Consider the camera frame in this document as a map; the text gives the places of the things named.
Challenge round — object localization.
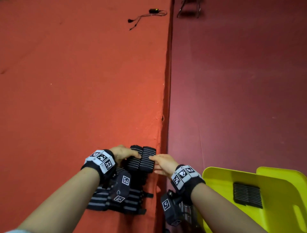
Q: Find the person's right hand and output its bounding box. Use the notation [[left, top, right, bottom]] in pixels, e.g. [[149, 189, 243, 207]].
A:
[[149, 154, 180, 176]]

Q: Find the person's left hand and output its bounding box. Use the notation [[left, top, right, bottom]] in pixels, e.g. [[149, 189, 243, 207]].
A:
[[109, 145, 142, 166]]

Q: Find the black striped strap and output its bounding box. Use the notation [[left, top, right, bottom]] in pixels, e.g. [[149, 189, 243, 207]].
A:
[[233, 181, 264, 209], [139, 146, 157, 174], [127, 145, 143, 172]]

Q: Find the stack of striped wraps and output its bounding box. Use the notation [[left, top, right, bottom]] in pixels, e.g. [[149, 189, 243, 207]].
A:
[[86, 163, 155, 215]]

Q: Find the yellow plastic bin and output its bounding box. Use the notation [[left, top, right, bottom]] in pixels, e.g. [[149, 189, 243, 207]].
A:
[[201, 165, 307, 233]]

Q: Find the person's left forearm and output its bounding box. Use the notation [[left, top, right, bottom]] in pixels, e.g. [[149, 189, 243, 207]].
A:
[[17, 167, 101, 233]]

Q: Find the person's right forearm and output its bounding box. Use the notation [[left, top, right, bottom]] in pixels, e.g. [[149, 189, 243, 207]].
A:
[[191, 182, 267, 233]]

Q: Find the black wristband with marker tags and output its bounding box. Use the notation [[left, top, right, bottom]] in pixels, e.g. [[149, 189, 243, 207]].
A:
[[170, 164, 206, 205], [81, 149, 117, 182]]

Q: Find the grey metal stand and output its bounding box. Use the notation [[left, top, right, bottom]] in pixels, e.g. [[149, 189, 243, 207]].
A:
[[180, 202, 202, 233]]

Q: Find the metal folding chair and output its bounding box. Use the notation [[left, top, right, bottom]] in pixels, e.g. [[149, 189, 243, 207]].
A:
[[177, 0, 203, 19]]

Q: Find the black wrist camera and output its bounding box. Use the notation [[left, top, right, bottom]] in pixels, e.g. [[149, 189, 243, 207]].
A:
[[161, 189, 184, 226], [106, 168, 132, 205]]

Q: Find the black cord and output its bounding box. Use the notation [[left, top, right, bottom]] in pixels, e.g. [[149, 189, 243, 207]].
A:
[[128, 8, 169, 31]]

